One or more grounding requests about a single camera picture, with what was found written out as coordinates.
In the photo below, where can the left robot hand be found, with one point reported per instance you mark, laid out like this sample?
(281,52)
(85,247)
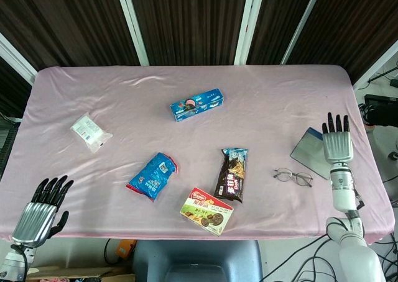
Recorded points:
(35,223)

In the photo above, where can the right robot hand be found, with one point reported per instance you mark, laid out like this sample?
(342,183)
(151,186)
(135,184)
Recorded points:
(338,145)

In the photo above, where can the blue glasses case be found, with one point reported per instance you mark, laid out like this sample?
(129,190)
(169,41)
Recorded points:
(309,151)

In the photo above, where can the thin-rimmed eyeglasses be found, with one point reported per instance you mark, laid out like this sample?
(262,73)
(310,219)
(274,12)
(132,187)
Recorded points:
(283,174)

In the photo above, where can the dark brown chocolate snack bag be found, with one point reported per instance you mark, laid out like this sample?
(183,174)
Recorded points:
(231,176)

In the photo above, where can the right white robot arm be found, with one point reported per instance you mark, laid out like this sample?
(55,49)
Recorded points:
(342,189)

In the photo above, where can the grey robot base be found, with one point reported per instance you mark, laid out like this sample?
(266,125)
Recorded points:
(196,260)

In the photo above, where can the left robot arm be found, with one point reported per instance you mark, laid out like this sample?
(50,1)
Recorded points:
(12,263)

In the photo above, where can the cardboard box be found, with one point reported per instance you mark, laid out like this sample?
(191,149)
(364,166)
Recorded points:
(77,274)

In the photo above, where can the blue Oreo cookie box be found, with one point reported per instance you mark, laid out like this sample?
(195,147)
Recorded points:
(197,105)

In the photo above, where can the red green Nestle wafer box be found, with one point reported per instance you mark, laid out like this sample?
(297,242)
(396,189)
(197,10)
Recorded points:
(206,212)

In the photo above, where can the orange device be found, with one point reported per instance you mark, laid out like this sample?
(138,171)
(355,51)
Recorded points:
(126,249)

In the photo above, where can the white tissue packet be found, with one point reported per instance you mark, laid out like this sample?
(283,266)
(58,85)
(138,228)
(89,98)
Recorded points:
(90,133)

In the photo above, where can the dark slatted partition panel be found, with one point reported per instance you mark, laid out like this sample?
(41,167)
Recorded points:
(189,21)
(62,21)
(351,21)
(273,21)

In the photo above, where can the blue snack bag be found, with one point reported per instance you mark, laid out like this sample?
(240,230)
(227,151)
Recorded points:
(154,176)

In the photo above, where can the pink tablecloth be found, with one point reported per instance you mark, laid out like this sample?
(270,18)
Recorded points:
(124,92)

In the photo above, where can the white partition frame post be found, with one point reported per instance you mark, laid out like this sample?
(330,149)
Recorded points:
(132,24)
(15,58)
(248,24)
(300,24)
(376,64)

